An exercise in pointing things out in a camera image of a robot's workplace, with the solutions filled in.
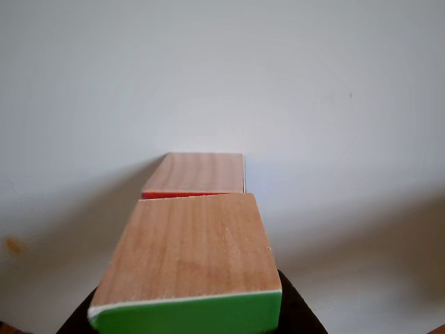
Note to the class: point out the green-faced wooden cube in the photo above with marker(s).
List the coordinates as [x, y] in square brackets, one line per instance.
[187, 250]

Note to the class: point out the red-faced wooden cube with marker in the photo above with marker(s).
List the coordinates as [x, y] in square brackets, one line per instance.
[198, 174]

